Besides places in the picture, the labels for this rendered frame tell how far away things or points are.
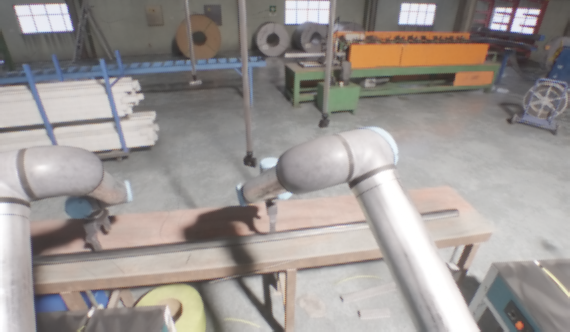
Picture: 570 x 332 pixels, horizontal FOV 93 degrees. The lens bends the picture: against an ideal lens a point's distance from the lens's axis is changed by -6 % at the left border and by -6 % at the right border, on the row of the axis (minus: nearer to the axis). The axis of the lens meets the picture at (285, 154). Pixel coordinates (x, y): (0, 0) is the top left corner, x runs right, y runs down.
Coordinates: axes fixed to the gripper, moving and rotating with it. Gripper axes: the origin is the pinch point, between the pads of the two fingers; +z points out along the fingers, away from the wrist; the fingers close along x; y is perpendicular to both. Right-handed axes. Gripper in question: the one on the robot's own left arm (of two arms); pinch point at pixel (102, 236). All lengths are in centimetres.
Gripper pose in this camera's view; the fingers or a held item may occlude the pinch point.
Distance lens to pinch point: 161.7
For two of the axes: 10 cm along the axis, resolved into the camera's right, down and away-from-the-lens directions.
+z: -0.1, 8.8, 4.7
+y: 9.8, -0.8, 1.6
